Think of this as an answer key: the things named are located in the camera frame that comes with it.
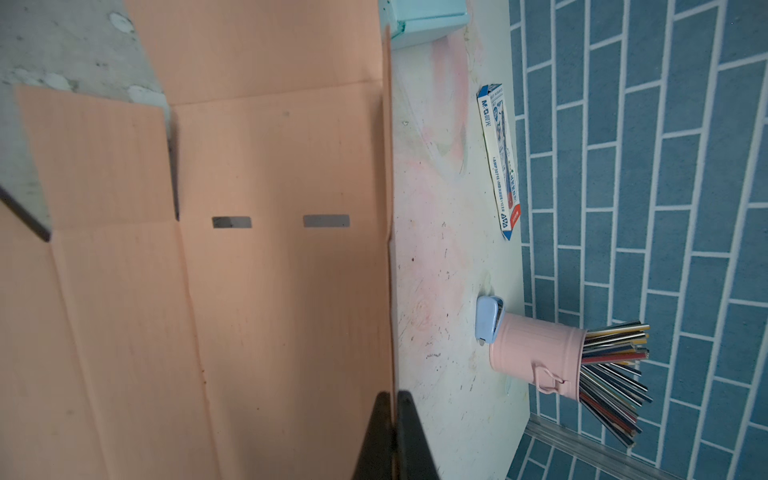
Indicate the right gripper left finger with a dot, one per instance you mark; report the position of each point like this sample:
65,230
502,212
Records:
375,457

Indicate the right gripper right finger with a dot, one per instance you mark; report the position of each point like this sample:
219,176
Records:
414,458

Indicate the blue small stapler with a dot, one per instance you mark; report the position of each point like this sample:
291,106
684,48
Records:
489,314

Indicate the pink pen cup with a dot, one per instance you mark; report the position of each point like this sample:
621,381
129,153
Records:
544,354

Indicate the pink paper box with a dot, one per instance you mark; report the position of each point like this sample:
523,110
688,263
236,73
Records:
213,299

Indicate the light blue paper box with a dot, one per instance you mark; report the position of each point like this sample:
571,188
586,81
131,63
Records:
415,22

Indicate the colored pencils bundle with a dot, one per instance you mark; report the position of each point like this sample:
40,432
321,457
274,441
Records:
609,378

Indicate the white pencil box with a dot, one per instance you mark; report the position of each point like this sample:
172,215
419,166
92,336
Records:
500,154

